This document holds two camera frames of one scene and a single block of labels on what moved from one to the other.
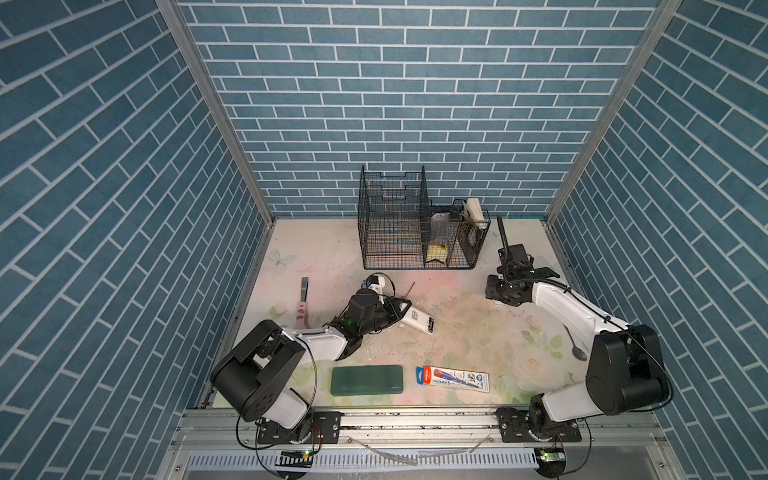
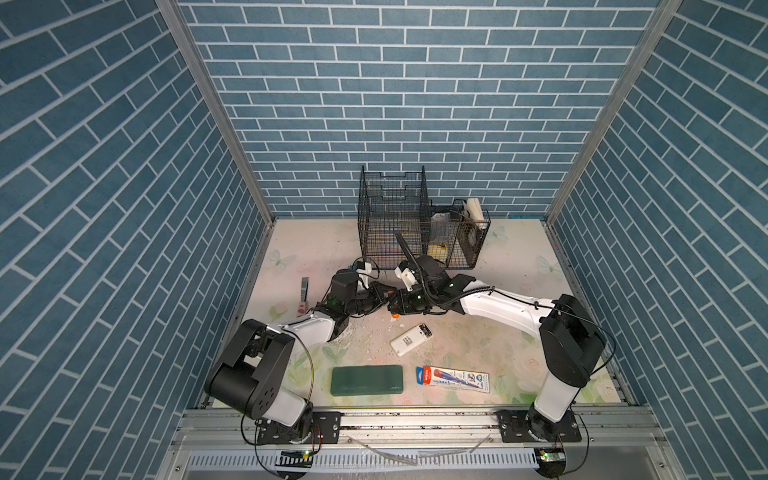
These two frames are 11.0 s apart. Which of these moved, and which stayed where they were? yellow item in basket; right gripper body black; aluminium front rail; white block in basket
Moved: right gripper body black
Stayed: yellow item in basket; white block in basket; aluminium front rail
